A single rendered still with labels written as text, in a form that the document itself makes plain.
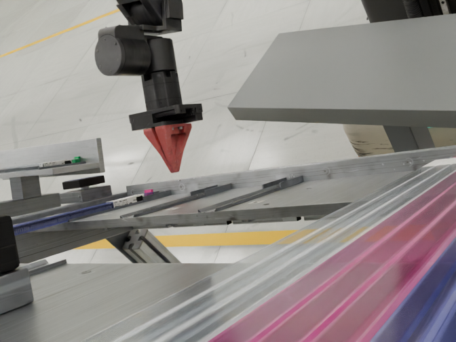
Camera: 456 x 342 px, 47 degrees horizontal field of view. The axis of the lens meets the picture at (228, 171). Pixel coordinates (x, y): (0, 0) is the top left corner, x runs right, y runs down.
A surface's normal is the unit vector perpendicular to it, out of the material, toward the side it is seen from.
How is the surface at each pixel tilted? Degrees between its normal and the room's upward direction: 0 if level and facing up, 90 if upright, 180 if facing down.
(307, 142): 0
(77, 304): 42
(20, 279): 90
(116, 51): 48
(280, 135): 0
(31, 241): 90
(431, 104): 0
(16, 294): 90
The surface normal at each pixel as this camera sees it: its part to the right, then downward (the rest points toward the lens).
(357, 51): -0.49, -0.64
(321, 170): -0.55, 0.13
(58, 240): 0.82, -0.10
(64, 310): -0.16, -0.99
